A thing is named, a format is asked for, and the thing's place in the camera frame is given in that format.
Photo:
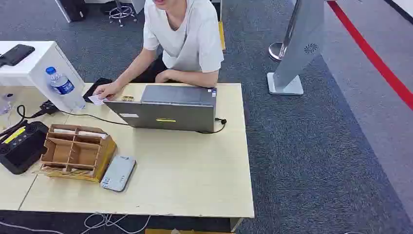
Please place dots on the black smartphone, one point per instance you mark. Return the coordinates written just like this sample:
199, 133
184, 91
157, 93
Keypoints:
96, 84

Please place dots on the small gold card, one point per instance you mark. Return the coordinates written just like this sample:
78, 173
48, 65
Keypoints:
127, 98

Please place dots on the person's right hand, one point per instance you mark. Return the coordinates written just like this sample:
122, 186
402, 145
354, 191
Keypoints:
108, 89

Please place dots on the person's left hand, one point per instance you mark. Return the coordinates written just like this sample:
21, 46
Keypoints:
163, 77

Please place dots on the chrome stanchion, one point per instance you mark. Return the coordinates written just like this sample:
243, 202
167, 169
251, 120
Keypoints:
275, 51

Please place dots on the large blue label water bottle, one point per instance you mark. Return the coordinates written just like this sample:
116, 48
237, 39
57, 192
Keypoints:
63, 86

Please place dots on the white card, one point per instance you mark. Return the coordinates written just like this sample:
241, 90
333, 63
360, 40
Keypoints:
95, 100

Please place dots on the black phone case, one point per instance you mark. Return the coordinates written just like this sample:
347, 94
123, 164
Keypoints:
17, 54

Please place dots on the person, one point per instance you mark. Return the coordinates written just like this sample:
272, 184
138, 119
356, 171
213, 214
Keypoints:
190, 38

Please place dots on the wooden card box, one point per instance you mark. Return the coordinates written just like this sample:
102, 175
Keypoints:
80, 155

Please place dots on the white cabinet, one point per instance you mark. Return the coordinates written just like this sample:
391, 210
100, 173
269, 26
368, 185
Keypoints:
35, 69

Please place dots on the black power adapter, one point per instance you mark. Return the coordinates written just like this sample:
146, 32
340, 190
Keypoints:
49, 108

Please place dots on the small clear plastic bottle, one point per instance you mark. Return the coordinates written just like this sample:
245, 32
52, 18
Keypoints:
5, 106

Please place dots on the red floor tape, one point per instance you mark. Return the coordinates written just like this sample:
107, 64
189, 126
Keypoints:
371, 55

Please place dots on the grey kiosk stand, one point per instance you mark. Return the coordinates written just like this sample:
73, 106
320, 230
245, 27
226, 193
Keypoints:
300, 38

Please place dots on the black controller with screen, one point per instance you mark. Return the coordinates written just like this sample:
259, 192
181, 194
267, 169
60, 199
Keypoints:
22, 151

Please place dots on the black computer tower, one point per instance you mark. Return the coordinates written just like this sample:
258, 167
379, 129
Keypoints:
74, 9

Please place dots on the grey laptop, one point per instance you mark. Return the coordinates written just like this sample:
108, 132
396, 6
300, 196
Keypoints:
167, 116

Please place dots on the silver card reader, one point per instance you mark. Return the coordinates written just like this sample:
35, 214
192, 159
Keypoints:
117, 174

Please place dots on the chrome office chair base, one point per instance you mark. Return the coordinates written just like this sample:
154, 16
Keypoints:
120, 9

